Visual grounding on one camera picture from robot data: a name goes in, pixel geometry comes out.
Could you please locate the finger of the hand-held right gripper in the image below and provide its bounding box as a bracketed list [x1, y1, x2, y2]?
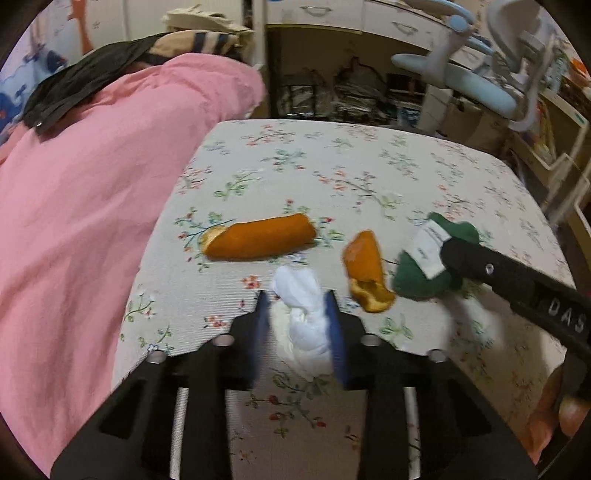
[441, 240, 536, 303]

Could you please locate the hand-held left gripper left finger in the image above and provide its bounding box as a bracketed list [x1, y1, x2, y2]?
[50, 291, 273, 480]

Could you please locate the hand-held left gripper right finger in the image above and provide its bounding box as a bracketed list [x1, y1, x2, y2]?
[323, 290, 539, 480]

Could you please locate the small white tissue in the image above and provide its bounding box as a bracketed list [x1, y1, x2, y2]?
[269, 265, 335, 381]

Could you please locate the green cloth with label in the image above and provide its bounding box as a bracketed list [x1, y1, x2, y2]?
[392, 212, 481, 301]

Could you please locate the person's right hand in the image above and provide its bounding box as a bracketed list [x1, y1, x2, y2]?
[529, 367, 591, 464]

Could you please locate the short orange peel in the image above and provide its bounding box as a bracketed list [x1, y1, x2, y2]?
[342, 230, 397, 313]

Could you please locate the long orange peel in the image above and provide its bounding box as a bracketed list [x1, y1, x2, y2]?
[201, 213, 318, 260]

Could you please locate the white storage shelf unit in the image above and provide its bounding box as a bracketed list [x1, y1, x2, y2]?
[503, 60, 591, 259]

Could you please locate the floral tablecloth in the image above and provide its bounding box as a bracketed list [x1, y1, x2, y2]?
[111, 119, 585, 480]

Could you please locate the grey and blue chair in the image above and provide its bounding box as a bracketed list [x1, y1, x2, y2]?
[390, 0, 559, 134]

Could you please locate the dark bag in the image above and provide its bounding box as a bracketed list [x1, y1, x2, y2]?
[333, 58, 391, 124]

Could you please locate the pink blanket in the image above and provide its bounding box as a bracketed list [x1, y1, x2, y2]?
[0, 53, 266, 478]

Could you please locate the white desk with drawers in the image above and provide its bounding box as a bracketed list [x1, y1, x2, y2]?
[252, 0, 490, 121]

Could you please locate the striped beige cloth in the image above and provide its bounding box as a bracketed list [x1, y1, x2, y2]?
[148, 30, 241, 61]

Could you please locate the black cloth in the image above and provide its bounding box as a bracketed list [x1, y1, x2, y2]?
[22, 34, 169, 134]

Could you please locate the beige folded cloth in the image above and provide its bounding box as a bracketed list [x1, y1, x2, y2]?
[161, 6, 254, 35]

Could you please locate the whale print sheet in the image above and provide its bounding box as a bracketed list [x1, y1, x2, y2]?
[0, 28, 70, 151]

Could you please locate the white wardrobe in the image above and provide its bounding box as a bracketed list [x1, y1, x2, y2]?
[90, 0, 252, 44]

